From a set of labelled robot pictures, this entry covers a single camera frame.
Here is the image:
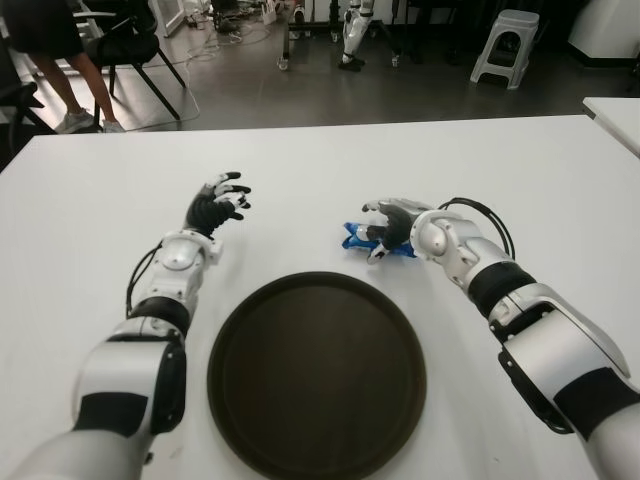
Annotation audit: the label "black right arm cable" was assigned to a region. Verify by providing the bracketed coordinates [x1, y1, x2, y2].
[437, 197, 517, 261]

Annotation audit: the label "white neighbouring table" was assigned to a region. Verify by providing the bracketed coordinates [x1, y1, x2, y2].
[581, 96, 640, 156]

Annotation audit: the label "blue Oreo cookie pack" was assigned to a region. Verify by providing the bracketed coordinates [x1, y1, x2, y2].
[341, 220, 419, 261]

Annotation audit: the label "white floor cable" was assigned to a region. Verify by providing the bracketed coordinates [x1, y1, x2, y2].
[114, 39, 221, 124]

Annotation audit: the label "white framed panel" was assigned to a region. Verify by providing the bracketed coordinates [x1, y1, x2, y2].
[149, 0, 191, 39]

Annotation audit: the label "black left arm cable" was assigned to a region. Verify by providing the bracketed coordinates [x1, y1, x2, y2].
[124, 239, 166, 316]

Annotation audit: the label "tangle of floor cables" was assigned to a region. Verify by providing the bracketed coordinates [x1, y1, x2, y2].
[187, 7, 289, 66]

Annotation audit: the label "black chair at edge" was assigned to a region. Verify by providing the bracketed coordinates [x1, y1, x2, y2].
[0, 82, 55, 151]

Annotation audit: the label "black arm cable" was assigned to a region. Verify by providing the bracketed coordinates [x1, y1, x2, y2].
[124, 239, 166, 316]
[437, 197, 517, 261]

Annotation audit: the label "left robot hand black silver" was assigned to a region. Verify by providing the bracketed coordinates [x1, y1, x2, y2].
[184, 171, 252, 244]

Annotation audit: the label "round dark brown tray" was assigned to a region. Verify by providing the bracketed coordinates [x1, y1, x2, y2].
[206, 270, 429, 480]

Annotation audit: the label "grey plastic stool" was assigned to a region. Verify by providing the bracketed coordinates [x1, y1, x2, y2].
[469, 8, 542, 91]

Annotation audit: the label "right robot hand black silver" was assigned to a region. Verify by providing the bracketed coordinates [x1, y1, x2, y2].
[361, 198, 435, 265]

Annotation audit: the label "white cabinet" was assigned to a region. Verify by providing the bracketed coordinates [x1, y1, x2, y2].
[569, 0, 640, 66]

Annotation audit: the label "white humanoid robot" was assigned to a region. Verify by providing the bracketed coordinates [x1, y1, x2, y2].
[337, 0, 377, 73]

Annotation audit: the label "standing person black shorts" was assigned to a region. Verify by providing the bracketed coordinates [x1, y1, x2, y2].
[4, 0, 126, 135]

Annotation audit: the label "black wheeled frame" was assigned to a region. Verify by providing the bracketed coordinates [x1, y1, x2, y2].
[277, 0, 401, 71]

